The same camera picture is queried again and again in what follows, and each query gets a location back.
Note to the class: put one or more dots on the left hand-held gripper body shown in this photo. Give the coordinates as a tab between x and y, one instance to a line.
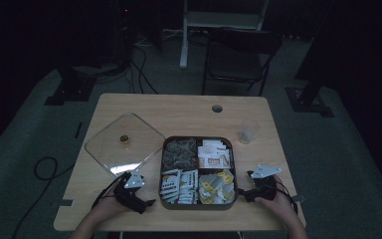
129	192

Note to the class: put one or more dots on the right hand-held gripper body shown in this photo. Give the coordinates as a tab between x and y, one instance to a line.
265	187

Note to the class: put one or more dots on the clear square lid gold knob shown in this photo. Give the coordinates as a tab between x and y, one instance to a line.
112	149

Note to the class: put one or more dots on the square four-compartment box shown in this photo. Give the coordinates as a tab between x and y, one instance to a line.
199	206

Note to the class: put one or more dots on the pale tea bag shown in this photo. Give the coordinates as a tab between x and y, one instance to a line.
245	136

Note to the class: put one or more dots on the pile of clear tea bags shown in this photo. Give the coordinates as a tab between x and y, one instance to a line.
179	154

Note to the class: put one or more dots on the clear plastic cup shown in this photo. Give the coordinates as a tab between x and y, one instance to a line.
248	127

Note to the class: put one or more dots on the person's right hand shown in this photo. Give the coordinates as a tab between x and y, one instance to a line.
280	202

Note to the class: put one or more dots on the person's left hand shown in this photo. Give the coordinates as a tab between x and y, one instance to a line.
107	207

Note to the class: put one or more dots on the stack of white striped packets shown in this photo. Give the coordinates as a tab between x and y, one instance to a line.
179	187

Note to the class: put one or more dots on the grey tape piece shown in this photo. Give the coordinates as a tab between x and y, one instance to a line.
64	202
299	198

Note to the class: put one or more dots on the stack of white orange packets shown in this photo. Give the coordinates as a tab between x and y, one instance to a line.
214	154

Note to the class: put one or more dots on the short black tape strip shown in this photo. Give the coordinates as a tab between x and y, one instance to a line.
78	130

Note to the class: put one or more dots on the black stand with flat base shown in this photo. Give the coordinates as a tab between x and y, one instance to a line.
310	99

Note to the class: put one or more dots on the black stand base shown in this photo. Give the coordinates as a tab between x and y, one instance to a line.
71	88

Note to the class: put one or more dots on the grey round stand base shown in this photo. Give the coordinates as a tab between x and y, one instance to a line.
96	69

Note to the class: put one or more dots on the black folding chair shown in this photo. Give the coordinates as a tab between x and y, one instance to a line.
235	63

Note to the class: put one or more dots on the white desk frame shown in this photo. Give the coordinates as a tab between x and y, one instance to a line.
222	20

